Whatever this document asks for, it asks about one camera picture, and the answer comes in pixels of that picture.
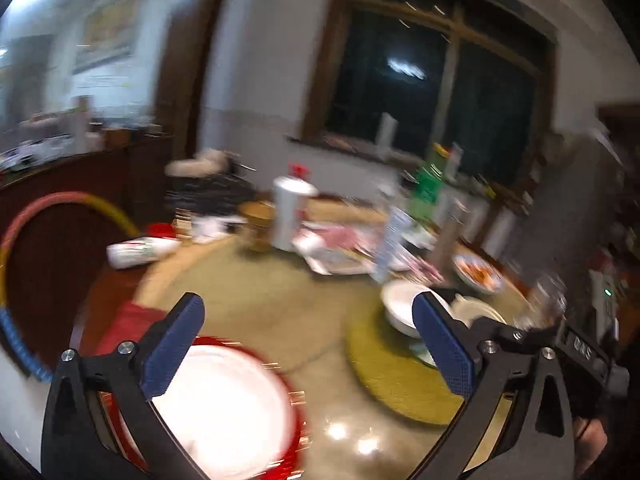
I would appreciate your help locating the red cloth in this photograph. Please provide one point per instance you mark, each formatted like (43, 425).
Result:
(127, 320)

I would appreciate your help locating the black fur-lined shoe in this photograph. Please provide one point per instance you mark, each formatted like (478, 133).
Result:
(210, 185)

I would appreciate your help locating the white liquor bottle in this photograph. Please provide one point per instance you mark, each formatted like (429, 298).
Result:
(290, 210)

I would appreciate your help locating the plate with red food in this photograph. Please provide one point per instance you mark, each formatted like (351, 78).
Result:
(477, 272)

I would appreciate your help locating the white ceramic bowl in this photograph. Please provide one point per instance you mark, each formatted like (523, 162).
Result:
(400, 305)

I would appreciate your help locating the large white milk drink bottle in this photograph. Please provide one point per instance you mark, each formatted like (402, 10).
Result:
(135, 252)

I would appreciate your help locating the gold glitter turntable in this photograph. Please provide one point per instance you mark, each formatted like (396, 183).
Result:
(390, 380)

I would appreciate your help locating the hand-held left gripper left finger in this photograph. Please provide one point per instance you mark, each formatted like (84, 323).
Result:
(172, 345)

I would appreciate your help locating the dark wood-framed window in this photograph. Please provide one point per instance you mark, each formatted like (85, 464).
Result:
(400, 85)

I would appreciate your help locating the pink and yellow hula hoop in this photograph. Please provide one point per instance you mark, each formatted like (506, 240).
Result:
(65, 196)

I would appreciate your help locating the white power strip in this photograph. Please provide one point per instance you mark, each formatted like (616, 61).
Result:
(606, 295)

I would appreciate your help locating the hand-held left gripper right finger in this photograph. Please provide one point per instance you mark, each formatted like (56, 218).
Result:
(442, 350)

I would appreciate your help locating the red round lid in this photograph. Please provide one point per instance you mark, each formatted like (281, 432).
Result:
(160, 230)

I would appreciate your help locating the clear glass cup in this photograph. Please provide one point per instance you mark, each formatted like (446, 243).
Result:
(545, 300)

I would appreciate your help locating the white plate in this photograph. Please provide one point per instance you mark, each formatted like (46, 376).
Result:
(225, 410)

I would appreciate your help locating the white roll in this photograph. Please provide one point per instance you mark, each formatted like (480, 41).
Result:
(386, 135)

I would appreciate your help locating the brown jar with gold lid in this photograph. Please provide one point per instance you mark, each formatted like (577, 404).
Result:
(257, 222)

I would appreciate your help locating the person's right forearm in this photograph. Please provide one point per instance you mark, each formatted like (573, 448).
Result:
(592, 447)

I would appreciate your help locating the steel thermos flask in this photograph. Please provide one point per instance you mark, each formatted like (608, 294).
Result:
(450, 235)

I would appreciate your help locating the dark wooden sideboard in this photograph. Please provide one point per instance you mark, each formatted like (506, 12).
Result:
(100, 180)

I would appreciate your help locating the brown wooden door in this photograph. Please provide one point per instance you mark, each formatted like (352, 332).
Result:
(195, 50)

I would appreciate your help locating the beige disposable bowl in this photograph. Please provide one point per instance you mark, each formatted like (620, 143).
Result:
(475, 310)

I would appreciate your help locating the green plastic bottle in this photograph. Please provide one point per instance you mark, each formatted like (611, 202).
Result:
(427, 185)

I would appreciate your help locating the pink cloth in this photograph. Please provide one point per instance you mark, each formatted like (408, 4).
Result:
(345, 235)

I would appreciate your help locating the blue and white pouch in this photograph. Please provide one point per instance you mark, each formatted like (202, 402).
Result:
(392, 245)

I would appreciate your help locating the framed wall picture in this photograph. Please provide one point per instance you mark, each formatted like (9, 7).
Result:
(110, 30)

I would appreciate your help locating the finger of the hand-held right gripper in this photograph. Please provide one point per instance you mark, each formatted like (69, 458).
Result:
(537, 335)

